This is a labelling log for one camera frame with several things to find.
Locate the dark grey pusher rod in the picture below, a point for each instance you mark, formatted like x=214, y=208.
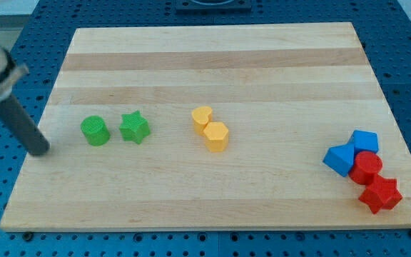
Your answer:
x=22, y=126

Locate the green cylinder block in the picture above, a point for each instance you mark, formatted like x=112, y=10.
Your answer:
x=95, y=130

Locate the green star block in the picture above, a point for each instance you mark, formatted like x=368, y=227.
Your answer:
x=134, y=127

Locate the red star block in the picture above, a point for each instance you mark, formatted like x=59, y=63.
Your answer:
x=382, y=193

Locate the yellow heart block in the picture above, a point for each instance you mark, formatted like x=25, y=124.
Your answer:
x=201, y=117

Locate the yellow hexagon block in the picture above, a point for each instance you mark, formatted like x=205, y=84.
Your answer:
x=216, y=135

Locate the light wooden board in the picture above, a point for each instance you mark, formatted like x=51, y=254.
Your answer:
x=286, y=92

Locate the blue triangle block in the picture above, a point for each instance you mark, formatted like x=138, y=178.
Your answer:
x=340, y=158

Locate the blue cube block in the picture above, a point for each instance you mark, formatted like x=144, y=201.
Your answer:
x=364, y=141

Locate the red cylinder block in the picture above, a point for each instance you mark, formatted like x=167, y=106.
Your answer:
x=366, y=166

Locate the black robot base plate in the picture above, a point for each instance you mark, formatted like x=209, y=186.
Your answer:
x=212, y=5

